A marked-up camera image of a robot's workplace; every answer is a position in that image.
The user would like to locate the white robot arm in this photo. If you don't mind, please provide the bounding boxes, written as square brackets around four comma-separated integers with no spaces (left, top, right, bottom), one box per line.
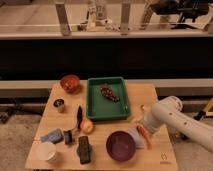
[141,96,213,153]

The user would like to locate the orange-brown bowl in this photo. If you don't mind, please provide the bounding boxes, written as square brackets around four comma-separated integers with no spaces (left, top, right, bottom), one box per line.
[60,75,80,93]

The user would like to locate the purple bowl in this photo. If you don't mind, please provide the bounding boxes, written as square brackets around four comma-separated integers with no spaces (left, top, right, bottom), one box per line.
[106,131,136,162]

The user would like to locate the grey-blue folded towel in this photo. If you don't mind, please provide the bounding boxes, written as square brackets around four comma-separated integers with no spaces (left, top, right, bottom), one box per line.
[128,128,144,149]

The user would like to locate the dark red grape bunch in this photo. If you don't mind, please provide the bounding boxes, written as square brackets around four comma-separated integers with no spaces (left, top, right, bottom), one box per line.
[100,84,119,102]

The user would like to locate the green plastic tray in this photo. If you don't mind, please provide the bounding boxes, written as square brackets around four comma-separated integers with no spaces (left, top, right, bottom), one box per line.
[86,77,131,121]

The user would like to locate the dark purple eggplant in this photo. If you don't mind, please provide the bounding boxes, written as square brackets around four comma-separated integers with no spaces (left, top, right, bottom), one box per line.
[77,106,83,129]

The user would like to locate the peach apple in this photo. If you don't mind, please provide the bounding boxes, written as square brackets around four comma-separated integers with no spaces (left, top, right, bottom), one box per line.
[80,119,94,134]

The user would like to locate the small dark-topped cup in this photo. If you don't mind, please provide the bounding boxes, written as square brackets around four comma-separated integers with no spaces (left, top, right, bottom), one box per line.
[53,99,65,113]

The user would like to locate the orange carrot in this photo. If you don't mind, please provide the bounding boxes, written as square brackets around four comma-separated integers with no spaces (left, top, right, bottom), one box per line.
[136,125,152,150]

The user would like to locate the small black brush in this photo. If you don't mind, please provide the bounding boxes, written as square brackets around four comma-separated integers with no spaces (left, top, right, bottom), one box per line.
[64,130,74,145]

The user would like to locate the black rectangular remote block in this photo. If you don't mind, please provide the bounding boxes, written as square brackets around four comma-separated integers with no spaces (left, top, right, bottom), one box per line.
[79,136,91,164]

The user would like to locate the blue sponge block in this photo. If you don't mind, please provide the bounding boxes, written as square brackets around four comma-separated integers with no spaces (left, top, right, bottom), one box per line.
[40,129,63,144]

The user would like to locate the white paper cup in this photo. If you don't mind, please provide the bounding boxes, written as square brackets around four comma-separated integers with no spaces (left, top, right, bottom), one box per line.
[36,142,57,162]

